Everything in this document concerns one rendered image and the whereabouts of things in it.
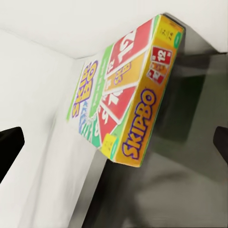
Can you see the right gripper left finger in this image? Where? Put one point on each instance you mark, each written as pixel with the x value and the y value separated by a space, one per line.
pixel 11 142

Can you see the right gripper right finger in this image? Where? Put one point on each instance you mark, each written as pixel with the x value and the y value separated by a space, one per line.
pixel 220 140

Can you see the desk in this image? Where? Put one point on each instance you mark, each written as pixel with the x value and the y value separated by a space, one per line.
pixel 183 179

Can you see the board game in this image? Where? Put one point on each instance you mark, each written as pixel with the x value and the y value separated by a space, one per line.
pixel 120 90

